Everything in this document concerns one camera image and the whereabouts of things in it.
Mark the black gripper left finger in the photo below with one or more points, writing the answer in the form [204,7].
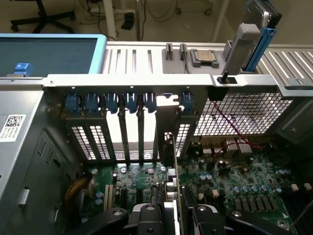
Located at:
[146,220]

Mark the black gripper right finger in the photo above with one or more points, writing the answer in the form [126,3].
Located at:
[205,220]

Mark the black expansion slot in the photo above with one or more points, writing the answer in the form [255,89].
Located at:
[139,195]
[123,198]

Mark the white expansion slot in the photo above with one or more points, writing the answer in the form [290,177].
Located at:
[108,198]

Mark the green motherboard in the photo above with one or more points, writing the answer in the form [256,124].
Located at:
[244,171]

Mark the perforated metal slot cover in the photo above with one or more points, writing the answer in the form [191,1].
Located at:
[101,139]
[183,137]
[82,139]

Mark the blue slot clip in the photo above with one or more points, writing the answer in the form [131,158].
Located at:
[150,102]
[131,104]
[112,104]
[72,102]
[188,101]
[92,102]

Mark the grey parts rack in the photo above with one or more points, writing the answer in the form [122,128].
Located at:
[176,66]

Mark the white barcode label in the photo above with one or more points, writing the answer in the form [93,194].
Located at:
[13,127]

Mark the CPU chip silver lid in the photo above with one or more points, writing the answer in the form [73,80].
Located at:
[204,56]

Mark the green RAM stick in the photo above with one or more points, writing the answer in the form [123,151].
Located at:
[184,57]

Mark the grey metal PC case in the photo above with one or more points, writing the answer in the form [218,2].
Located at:
[24,98]

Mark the blue rimmed tray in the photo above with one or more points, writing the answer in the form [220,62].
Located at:
[97,54]

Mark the blue disk caddy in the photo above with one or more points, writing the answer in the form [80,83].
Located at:
[265,49]

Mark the blue case latch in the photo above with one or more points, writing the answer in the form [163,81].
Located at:
[23,69]

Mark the black power adapter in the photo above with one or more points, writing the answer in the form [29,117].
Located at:
[128,20]

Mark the white table leg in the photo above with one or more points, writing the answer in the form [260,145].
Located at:
[222,19]
[110,17]

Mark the silver hard disk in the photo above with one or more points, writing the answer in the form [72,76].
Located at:
[256,14]

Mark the black office chair base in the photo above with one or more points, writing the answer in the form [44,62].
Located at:
[44,22]

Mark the black intrusion switch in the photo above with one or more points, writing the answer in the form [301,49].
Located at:
[217,93]

